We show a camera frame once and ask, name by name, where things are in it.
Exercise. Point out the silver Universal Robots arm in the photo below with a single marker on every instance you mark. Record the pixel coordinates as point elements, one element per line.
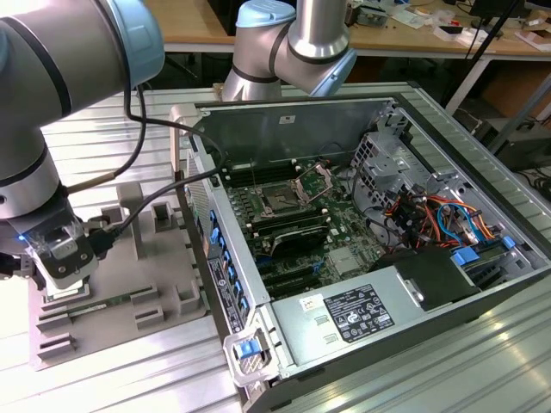
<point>64,56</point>

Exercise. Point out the black expansion slot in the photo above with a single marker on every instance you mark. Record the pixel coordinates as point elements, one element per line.
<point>288,270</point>

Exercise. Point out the black RAM slot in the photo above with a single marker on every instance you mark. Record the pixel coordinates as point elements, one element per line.
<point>288,219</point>
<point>262,170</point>

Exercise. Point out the white small box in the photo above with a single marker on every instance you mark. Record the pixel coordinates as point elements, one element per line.
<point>465,36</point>

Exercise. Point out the black tripod pole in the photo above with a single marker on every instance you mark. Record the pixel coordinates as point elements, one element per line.
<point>486,38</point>

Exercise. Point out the black plastic air shroud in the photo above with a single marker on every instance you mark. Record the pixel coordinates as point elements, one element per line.
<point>435,275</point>

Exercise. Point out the cardboard tray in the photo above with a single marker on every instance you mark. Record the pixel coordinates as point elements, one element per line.
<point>536,38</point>

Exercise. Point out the blue case latch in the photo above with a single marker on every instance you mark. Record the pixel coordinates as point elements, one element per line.
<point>248,348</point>

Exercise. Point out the grey power supply unit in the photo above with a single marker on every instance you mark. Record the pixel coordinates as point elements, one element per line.
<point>301,340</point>

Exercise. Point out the silver chipset heat sink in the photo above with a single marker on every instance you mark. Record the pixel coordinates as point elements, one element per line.
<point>344,261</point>

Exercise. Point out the black equipment box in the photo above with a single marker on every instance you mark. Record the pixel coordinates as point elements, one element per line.
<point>525,146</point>

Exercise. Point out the silver drive cage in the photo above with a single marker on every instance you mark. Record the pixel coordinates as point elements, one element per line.
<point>379,172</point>

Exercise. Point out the brown cardboard box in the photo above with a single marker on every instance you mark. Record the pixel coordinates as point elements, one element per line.
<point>516,90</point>

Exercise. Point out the black expansion card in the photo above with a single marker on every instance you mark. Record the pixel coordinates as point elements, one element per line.
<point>297,243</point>

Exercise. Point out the wooden desk white frame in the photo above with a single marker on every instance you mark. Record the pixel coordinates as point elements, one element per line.
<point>387,38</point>

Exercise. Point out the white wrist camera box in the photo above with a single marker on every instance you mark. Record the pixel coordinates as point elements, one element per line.
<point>64,262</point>

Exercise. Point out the open PC case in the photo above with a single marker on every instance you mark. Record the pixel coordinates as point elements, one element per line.
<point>241,129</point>

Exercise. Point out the CPU socket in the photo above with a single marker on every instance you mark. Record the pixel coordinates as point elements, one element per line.
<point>277,198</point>

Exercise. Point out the green RAM stick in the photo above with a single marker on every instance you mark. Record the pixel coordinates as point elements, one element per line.
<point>99,306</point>

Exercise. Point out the grey parts rack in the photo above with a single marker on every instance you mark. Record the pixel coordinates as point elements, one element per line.
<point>116,266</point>

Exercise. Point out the green motherboard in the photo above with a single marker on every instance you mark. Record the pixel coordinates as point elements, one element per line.
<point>344,232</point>

